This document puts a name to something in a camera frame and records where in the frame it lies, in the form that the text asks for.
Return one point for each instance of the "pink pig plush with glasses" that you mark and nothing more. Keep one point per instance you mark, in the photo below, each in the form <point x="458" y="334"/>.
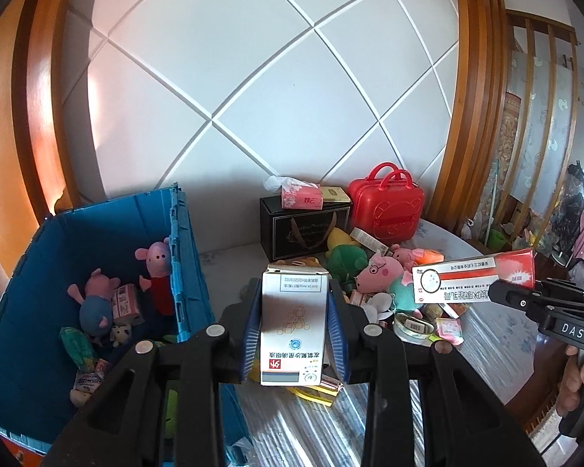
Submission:
<point x="382" y="272"/>

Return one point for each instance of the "pink pig plush blue body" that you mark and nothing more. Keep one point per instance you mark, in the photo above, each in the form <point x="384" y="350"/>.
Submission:
<point x="95" y="309"/>

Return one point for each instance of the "silver striped mat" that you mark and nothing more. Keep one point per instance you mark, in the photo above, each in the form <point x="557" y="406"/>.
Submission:
<point x="297" y="433"/>

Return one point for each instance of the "pink tissue pack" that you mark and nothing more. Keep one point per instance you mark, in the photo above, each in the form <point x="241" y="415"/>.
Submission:
<point x="301" y="197"/>

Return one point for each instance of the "white grey medicine carton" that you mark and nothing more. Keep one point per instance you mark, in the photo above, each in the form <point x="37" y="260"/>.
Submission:
<point x="294" y="331"/>

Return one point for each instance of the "white rabbit plush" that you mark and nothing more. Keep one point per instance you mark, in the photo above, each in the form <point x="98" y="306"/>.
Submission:
<point x="377" y="304"/>

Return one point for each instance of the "green cup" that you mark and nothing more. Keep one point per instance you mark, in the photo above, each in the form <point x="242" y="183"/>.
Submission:
<point x="496" y="242"/>

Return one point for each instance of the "cream flat box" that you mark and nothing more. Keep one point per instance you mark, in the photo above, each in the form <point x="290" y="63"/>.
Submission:
<point x="336" y="195"/>

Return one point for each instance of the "yellow plush toy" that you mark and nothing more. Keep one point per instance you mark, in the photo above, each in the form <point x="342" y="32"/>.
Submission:
<point x="340" y="237"/>

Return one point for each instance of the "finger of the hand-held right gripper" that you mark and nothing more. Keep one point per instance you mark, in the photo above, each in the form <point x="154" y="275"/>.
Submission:
<point x="569" y="288"/>
<point x="508" y="296"/>

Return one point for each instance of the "pile of clothes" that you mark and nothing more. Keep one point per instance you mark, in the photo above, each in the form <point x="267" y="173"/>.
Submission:
<point x="574" y="224"/>

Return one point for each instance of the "green plush toy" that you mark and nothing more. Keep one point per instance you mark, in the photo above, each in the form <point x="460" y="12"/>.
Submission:
<point x="345" y="260"/>

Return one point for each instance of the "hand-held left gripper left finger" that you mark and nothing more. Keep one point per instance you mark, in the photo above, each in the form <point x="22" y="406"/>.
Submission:
<point x="251" y="350"/>

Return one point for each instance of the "wooden slat partition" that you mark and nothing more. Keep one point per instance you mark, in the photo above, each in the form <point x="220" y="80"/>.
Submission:
<point x="472" y="107"/>

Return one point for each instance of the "wooden wall frame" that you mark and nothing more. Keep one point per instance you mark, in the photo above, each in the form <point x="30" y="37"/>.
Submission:
<point x="44" y="107"/>

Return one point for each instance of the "pink pig plush red dress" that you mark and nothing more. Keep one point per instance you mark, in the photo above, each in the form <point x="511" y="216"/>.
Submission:
<point x="158" y="282"/>

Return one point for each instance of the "red white tube carton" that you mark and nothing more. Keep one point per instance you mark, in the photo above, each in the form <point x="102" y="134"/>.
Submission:
<point x="467" y="277"/>

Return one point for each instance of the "clear plastic bag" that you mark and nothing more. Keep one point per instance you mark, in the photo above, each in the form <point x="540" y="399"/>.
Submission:
<point x="238" y="452"/>

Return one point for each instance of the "blue plastic crate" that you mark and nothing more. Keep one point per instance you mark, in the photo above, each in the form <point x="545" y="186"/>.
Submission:
<point x="44" y="262"/>

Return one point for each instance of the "small pig plush orange dress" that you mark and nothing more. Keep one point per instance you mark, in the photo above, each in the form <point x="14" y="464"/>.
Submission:
<point x="406" y="254"/>

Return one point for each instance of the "pink white toy carton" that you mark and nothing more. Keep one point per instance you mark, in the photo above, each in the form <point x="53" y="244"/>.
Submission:
<point x="126" y="304"/>

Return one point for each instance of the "round bed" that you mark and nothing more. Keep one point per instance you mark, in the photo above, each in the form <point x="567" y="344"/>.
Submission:
<point x="447" y="236"/>

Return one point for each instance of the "small white bear plush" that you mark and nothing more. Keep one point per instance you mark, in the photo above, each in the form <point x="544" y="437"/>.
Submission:
<point x="121" y="335"/>

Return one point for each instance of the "black gift box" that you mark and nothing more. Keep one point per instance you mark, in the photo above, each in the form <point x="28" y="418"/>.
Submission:
<point x="297" y="228"/>

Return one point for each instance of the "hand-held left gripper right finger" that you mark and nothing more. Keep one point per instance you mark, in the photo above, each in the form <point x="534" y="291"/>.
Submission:
<point x="335" y="345"/>

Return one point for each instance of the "red mini suitcase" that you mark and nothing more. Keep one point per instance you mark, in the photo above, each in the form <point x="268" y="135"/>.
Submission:
<point x="389" y="209"/>

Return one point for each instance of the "pile of medicine boxes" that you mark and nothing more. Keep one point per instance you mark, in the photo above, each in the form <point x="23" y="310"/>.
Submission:
<point x="316" y="395"/>
<point x="92" y="374"/>

